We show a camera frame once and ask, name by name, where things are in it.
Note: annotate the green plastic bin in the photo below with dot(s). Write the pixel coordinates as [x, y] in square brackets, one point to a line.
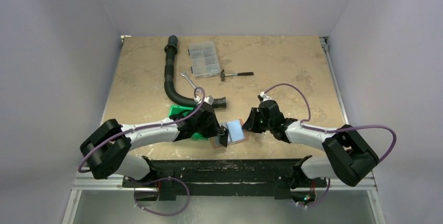
[182, 111]

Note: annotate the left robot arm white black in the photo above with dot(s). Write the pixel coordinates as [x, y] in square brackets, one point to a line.
[107, 150]

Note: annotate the small black-handled hammer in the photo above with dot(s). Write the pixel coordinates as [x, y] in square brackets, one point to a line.
[223, 75]

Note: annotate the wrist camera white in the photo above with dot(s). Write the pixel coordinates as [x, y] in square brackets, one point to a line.
[209, 100]
[263, 97]

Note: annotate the silver open-end wrench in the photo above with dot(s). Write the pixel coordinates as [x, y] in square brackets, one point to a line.
[188, 79]

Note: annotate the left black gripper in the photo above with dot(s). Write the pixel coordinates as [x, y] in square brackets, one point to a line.
[215, 130]

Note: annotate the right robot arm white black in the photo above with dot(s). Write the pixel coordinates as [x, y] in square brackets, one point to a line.
[348, 156]

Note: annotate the clear plastic screw organizer box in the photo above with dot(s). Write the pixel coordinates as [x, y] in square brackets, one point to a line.
[204, 60]

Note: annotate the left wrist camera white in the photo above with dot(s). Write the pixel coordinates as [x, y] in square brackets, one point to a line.
[209, 100]

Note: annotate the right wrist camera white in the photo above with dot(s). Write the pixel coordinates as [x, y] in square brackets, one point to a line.
[263, 97]

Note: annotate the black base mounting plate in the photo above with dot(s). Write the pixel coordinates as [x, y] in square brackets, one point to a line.
[232, 177]

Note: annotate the aluminium frame rail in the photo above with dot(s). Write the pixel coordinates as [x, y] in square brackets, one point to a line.
[108, 201]

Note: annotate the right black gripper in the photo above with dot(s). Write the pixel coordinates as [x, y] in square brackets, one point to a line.
[254, 118]

